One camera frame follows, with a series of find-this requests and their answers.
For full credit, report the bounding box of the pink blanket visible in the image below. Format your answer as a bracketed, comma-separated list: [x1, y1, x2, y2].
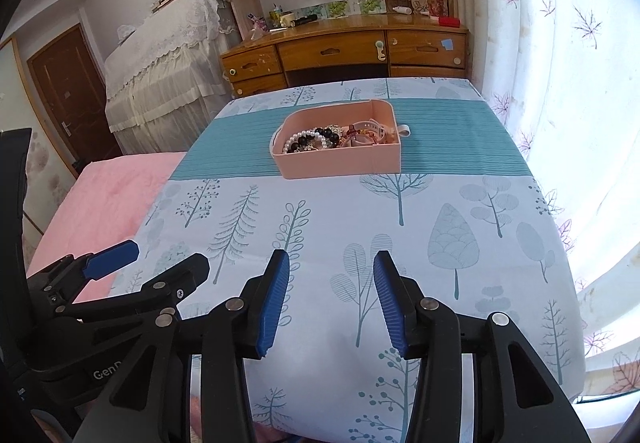
[27, 152, 183, 276]

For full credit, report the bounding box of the white lace covered furniture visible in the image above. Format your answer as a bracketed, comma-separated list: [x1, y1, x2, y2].
[105, 0, 240, 155]

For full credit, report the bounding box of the black bead bracelet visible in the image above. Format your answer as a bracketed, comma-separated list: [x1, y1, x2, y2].
[292, 124, 344, 152]

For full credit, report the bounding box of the wooden desk with drawers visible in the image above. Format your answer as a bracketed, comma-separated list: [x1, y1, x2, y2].
[221, 14, 469, 97]

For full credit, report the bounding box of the tree patterned bed sheet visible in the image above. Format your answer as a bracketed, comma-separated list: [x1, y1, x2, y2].
[111, 79, 585, 442]

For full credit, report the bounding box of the white floral curtain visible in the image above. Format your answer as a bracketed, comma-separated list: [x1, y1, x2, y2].
[459, 0, 639, 427]

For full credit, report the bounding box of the pink jewelry box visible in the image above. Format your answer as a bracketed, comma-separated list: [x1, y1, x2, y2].
[269, 99, 405, 180]

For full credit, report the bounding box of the brown wooden door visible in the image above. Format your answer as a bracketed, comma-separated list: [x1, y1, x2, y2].
[27, 25, 122, 166]

